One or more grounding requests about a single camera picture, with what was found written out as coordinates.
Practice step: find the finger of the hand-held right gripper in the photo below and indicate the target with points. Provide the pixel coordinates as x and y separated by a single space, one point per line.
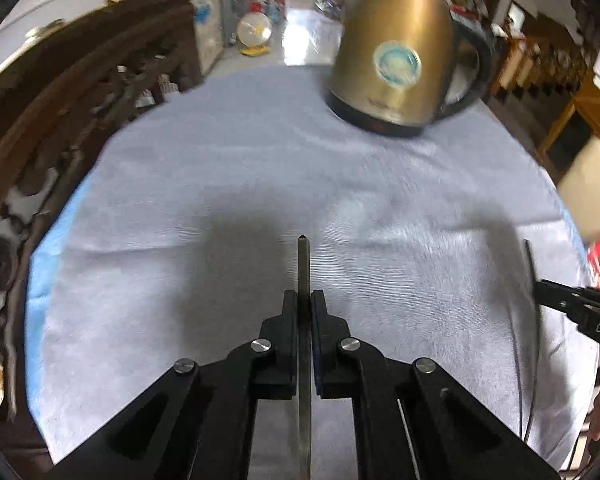
560 297

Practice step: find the wooden side table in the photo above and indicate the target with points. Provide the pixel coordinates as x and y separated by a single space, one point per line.
580 110

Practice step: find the grey refrigerator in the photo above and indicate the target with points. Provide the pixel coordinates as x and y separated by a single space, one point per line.
207 35

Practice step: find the yellow floor fan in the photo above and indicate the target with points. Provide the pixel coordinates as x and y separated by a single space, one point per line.
254 30

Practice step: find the carved dark wooden bench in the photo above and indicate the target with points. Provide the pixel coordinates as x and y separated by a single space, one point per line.
55 85

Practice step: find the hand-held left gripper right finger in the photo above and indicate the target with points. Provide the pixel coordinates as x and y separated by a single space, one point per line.
330 360

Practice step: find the dark wooden chopstick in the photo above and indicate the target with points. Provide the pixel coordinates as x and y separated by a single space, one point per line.
304 265

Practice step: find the grey tablecloth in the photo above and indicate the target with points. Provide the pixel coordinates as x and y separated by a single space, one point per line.
230 160

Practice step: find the gold electric kettle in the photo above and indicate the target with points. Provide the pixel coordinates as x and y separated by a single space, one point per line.
380 20

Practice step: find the blue table cover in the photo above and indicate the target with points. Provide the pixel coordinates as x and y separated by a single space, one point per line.
45 270

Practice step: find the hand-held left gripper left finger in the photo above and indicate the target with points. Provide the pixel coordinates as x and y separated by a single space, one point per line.
280 360

